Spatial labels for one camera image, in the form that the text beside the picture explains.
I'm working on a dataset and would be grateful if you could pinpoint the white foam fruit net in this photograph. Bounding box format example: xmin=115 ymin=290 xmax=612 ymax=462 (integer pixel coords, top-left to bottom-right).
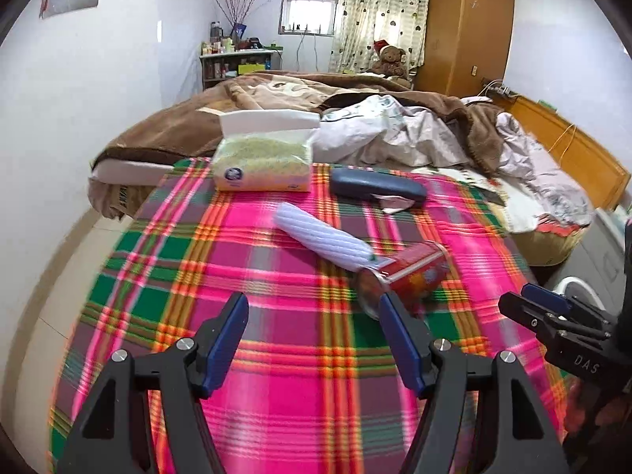
xmin=273 ymin=202 xmax=376 ymax=273

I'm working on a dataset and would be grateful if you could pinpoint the grey drawer nightstand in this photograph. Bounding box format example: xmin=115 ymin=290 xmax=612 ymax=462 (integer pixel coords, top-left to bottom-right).
xmin=563 ymin=207 xmax=632 ymax=307

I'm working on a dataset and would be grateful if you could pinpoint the heart patterned curtain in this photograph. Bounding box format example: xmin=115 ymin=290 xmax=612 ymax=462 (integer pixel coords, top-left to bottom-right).
xmin=328 ymin=0 xmax=430 ymax=75

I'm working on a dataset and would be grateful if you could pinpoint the pale floral duvet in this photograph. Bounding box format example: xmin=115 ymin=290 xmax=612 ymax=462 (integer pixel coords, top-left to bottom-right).
xmin=311 ymin=94 xmax=593 ymax=230

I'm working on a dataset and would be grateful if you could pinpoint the white cord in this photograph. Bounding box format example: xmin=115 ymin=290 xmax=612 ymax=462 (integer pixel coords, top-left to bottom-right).
xmin=295 ymin=34 xmax=318 ymax=73

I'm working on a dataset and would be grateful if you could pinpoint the brown teddy bear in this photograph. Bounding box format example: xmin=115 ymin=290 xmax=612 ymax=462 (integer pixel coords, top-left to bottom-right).
xmin=370 ymin=39 xmax=413 ymax=82

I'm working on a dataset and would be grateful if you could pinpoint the small window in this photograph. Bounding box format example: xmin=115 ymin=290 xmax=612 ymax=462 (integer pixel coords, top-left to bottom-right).
xmin=280 ymin=0 xmax=339 ymax=36

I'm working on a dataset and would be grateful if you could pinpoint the pink green plaid cloth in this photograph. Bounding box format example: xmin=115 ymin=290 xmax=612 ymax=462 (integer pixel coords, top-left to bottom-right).
xmin=49 ymin=157 xmax=578 ymax=474

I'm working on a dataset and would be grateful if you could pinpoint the brown blanket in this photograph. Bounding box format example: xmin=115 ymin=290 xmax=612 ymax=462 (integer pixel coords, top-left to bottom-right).
xmin=91 ymin=71 xmax=504 ymax=219

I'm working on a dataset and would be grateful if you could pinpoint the white plastic waste bin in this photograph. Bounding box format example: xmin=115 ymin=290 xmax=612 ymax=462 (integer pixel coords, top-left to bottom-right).
xmin=550 ymin=276 xmax=600 ymax=307

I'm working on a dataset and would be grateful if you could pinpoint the yellow tissue pack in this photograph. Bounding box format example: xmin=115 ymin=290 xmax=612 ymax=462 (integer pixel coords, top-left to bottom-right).
xmin=213 ymin=128 xmax=315 ymax=193

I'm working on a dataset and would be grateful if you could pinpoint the orange cable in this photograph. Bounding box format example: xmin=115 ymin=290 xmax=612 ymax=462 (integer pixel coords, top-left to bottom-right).
xmin=553 ymin=123 xmax=578 ymax=160

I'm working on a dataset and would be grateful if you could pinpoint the dark blue glasses case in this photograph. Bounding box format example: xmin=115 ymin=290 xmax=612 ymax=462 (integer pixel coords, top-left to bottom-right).
xmin=329 ymin=168 xmax=428 ymax=203

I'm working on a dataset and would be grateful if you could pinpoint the row of bottles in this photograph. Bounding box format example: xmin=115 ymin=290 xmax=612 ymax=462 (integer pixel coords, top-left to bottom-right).
xmin=200 ymin=20 xmax=277 ymax=57

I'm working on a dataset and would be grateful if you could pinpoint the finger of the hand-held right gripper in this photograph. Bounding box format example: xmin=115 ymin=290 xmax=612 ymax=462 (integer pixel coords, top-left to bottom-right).
xmin=522 ymin=284 xmax=613 ymax=324
xmin=498 ymin=292 xmax=561 ymax=339

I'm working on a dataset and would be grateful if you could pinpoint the wooden wardrobe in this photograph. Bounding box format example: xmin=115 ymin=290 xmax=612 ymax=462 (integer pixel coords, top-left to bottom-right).
xmin=412 ymin=0 xmax=517 ymax=97

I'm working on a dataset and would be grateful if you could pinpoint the power strip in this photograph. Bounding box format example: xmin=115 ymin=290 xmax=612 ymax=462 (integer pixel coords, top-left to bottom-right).
xmin=481 ymin=79 xmax=517 ymax=98

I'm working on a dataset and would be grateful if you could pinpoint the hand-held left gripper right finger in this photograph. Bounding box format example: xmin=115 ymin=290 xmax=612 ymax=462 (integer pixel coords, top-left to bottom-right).
xmin=378 ymin=290 xmax=571 ymax=474

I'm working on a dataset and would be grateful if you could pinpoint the vase with branches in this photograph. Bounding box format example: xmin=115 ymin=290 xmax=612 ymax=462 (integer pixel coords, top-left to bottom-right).
xmin=212 ymin=0 xmax=275 ymax=41

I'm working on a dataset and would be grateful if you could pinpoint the white crumpled paper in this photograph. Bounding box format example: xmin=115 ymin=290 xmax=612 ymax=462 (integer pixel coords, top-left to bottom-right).
xmin=375 ymin=194 xmax=420 ymax=214

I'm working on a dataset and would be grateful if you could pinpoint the wooden bed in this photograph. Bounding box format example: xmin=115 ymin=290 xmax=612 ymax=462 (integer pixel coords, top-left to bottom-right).
xmin=89 ymin=71 xmax=632 ymax=267

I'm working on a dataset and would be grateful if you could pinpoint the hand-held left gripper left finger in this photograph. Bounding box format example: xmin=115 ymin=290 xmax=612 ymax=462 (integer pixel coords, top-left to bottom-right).
xmin=56 ymin=292 xmax=250 ymax=474

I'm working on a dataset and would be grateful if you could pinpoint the white flat box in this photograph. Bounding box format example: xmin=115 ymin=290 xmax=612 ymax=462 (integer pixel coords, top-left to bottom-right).
xmin=220 ymin=109 xmax=322 ymax=139

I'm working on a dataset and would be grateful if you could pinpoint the small shelf unit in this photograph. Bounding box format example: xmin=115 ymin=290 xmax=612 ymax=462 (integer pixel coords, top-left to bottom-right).
xmin=199 ymin=49 xmax=283 ymax=90

